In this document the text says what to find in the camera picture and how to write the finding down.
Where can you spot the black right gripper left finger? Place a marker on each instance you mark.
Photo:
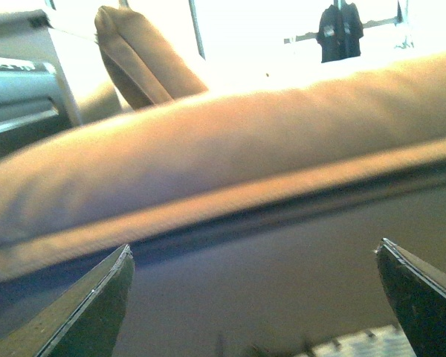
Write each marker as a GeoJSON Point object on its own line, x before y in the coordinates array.
{"type": "Point", "coordinates": [85, 320]}

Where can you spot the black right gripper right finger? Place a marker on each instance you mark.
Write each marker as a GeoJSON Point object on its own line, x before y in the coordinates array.
{"type": "Point", "coordinates": [416, 292]}

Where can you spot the black clothes drying rack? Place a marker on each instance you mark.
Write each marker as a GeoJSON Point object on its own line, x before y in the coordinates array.
{"type": "Point", "coordinates": [373, 14]}

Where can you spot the tan leather sofa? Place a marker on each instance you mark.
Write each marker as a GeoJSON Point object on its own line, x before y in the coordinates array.
{"type": "Point", "coordinates": [253, 212]}

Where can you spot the white appliance at left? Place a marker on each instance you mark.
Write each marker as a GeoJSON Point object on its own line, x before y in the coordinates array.
{"type": "Point", "coordinates": [35, 97]}

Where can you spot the black printed t-shirt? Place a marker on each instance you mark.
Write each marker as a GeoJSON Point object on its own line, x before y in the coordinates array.
{"type": "Point", "coordinates": [340, 31]}

